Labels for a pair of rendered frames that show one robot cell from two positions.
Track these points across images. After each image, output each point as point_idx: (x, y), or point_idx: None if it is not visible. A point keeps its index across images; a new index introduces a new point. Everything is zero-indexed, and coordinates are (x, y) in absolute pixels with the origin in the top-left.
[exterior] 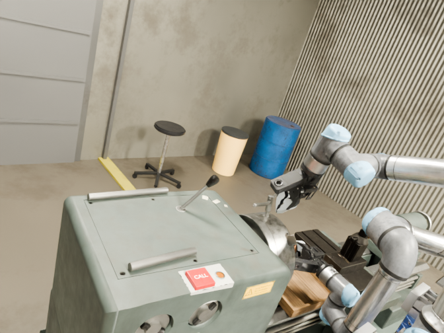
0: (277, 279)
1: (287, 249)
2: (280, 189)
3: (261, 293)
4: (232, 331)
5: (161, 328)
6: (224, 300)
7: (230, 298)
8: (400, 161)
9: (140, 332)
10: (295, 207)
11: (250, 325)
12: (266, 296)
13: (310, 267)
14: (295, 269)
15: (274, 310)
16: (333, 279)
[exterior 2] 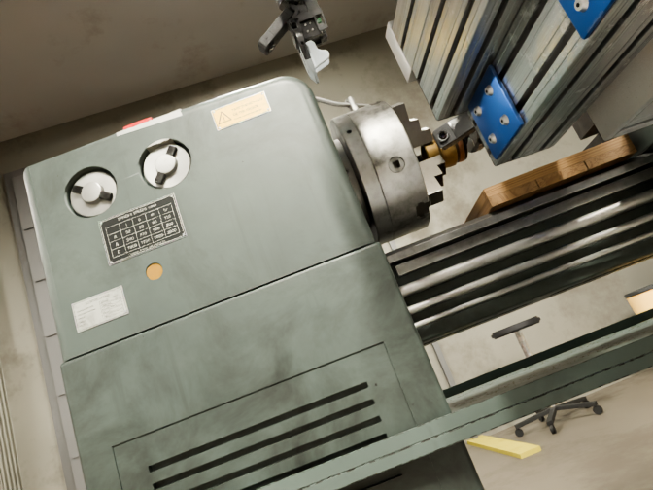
0: (268, 89)
1: (370, 107)
2: (260, 39)
3: (253, 114)
4: (249, 190)
5: (104, 191)
6: (183, 137)
7: (192, 132)
8: None
9: (79, 201)
10: (327, 53)
11: (284, 176)
12: (272, 121)
13: (465, 118)
14: (449, 142)
15: (322, 142)
16: None
